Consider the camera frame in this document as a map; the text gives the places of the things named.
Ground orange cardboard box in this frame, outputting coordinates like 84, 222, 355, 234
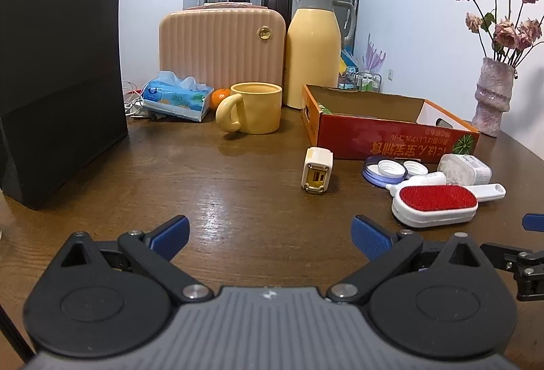
302, 84, 481, 164

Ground black paper bag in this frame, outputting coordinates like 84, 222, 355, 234
0, 0, 130, 211

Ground blue tissue pack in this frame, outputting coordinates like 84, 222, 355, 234
142, 71, 215, 123

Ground pink ribbed suitcase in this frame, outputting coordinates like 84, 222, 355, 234
159, 2, 287, 107

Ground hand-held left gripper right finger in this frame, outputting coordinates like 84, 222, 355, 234
326, 215, 490, 305

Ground blue round lid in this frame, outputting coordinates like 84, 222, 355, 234
362, 155, 421, 187

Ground white cables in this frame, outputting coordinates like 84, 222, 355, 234
122, 80, 148, 118

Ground white and yellow charger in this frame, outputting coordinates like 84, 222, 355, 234
301, 147, 335, 195

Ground red and white lint brush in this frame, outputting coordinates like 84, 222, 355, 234
391, 182, 508, 229

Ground pink textured vase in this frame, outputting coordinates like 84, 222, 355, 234
471, 56, 517, 138

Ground purple wall decoration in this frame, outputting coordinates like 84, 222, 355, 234
363, 34, 388, 71

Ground white pill container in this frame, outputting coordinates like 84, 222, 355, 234
437, 153, 493, 187

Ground orange tangerine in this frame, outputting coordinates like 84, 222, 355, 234
211, 88, 233, 108

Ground wire storage rack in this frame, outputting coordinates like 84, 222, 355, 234
339, 66, 382, 93

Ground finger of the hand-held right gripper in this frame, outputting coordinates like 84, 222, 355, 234
480, 241, 544, 303
522, 213, 544, 233

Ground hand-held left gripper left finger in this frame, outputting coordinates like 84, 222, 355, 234
59, 215, 214, 304

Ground dried pink roses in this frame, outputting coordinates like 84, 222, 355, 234
449, 0, 544, 67

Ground yellow thermos jug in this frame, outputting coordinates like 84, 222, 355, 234
283, 0, 356, 111

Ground yellow mug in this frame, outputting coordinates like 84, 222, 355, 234
215, 82, 284, 136

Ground black stand leg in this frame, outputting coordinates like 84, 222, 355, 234
0, 302, 35, 363

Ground white ribbed cap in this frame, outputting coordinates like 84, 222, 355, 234
404, 163, 430, 180
377, 159, 407, 184

